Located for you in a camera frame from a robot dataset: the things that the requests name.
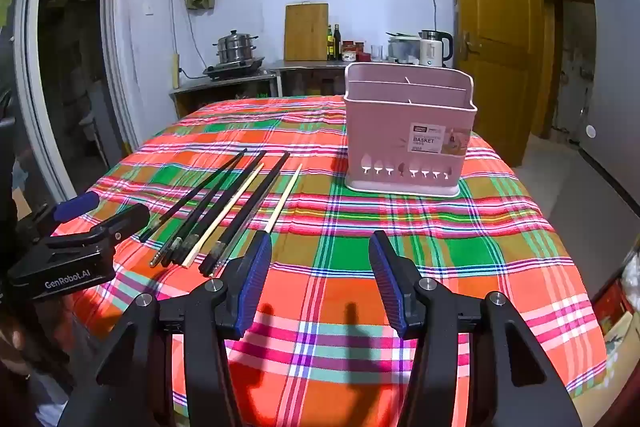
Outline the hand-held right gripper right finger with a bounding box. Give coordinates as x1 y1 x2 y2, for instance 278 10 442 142
368 230 583 427

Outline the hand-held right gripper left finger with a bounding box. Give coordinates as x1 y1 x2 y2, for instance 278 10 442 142
57 231 273 427

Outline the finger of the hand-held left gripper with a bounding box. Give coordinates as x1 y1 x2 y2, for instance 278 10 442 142
17 191 101 239
49 203 151 253

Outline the light wooden chopstick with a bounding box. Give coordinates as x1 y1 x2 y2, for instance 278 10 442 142
263 164 303 235
181 163 265 270

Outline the pink plastic utensil basket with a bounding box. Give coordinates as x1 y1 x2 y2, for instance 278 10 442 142
343 62 477 198

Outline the person's left hand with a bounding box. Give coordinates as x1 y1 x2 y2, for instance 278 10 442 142
0 307 71 383

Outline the plaid tablecloth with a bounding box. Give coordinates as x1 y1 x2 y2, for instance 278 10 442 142
50 96 608 427

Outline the steel kitchen counter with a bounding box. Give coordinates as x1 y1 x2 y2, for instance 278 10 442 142
169 59 351 118

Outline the gas stove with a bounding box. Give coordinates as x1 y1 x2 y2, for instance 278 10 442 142
202 57 266 80

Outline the steel steamer pot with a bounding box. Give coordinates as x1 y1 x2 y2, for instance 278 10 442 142
212 31 260 64

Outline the red cardboard box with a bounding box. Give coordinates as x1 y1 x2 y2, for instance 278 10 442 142
592 279 624 334

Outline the clear plastic container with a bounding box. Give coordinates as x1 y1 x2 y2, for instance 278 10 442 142
387 32 421 64

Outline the wooden cutting board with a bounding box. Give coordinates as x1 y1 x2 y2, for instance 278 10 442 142
284 3 330 62

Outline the yellow wooden door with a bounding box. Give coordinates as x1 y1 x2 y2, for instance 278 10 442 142
447 0 545 168

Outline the grey panel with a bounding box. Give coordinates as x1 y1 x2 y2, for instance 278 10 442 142
580 0 640 214

